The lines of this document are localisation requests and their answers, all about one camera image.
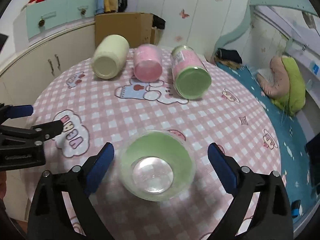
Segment green sleeved glass cup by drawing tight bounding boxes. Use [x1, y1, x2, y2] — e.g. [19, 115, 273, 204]
[117, 129, 196, 202]

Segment cream yellow cup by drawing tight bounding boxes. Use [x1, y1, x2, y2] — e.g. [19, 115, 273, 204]
[91, 34, 130, 80]

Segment pink cup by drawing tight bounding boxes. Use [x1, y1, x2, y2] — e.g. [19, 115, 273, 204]
[133, 44, 162, 83]

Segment cream curved cabinet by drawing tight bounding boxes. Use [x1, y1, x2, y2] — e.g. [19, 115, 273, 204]
[1, 22, 95, 105]

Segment teal blue bed sheet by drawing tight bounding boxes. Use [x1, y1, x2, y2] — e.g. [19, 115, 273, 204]
[216, 62, 318, 225]

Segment pink checkered tablecloth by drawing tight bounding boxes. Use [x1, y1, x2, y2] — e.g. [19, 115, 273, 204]
[23, 50, 293, 239]

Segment teal drawer unit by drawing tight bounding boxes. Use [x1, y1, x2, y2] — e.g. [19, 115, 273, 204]
[25, 0, 95, 38]

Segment green and pink plush pillow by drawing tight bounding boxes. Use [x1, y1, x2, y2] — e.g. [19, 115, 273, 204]
[257, 56, 306, 116]

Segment brown cardboard box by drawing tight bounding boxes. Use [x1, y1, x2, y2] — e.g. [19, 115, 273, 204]
[94, 12, 166, 48]

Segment pink green bottle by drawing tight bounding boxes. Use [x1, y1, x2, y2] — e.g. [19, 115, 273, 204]
[171, 45, 212, 100]

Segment dark folded clothes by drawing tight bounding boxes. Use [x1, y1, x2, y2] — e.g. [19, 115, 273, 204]
[215, 48, 242, 64]

